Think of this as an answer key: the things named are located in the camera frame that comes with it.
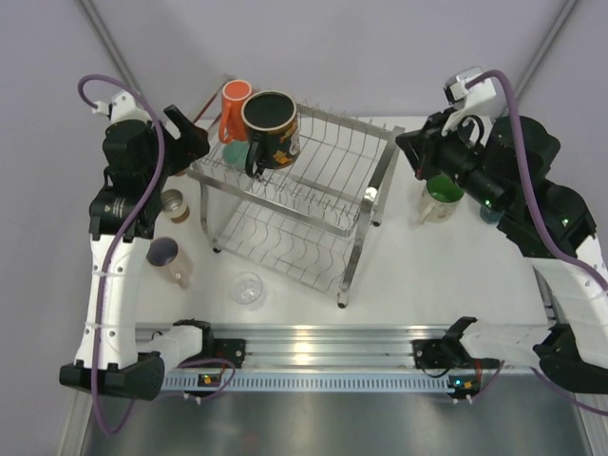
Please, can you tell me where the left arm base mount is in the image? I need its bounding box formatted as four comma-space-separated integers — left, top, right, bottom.
201, 338, 246, 369

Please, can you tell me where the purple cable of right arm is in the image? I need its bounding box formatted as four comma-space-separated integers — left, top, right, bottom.
465, 69, 608, 417

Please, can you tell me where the dark teal mug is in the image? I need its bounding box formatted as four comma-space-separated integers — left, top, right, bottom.
479, 204, 503, 224

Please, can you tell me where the cream mug green inside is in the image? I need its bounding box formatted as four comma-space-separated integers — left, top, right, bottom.
415, 174, 465, 225

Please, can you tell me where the aluminium frame post left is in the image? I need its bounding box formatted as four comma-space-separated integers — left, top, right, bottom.
74, 0, 141, 91

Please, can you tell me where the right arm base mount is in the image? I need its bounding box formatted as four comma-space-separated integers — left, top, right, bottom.
412, 338, 482, 374

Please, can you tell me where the clear glass cup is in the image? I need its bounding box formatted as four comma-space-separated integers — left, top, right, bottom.
228, 272, 266, 311

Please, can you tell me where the steel two-tier dish rack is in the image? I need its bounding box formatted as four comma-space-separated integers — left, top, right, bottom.
185, 70, 408, 309

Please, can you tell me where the black mug with orange print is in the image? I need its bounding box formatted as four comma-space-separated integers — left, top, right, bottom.
241, 90, 301, 179

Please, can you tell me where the pink translucent tumbler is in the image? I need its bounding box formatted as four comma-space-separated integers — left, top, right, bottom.
146, 237, 194, 290

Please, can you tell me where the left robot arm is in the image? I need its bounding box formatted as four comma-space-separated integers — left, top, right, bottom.
59, 105, 210, 401

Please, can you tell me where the steel cup cream brown sleeve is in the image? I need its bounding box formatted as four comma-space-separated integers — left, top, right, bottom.
161, 189, 190, 223

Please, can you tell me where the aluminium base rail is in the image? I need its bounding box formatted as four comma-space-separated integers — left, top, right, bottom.
132, 323, 557, 372

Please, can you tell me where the aluminium frame post right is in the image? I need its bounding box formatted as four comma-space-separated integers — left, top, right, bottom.
514, 0, 582, 102

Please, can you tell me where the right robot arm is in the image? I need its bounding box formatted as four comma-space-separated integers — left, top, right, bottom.
395, 112, 607, 394

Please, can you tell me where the aluminium frame post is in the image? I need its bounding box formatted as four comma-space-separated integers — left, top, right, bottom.
74, 0, 141, 91
514, 0, 582, 102

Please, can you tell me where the perforated cable duct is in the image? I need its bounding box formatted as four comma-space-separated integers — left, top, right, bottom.
161, 370, 457, 393

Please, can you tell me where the teal cup behind rack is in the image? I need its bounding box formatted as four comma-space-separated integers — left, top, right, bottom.
222, 141, 249, 171

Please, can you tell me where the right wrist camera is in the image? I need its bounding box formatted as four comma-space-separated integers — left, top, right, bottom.
442, 67, 497, 136

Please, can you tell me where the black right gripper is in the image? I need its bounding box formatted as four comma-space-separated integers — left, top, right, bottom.
393, 104, 504, 214

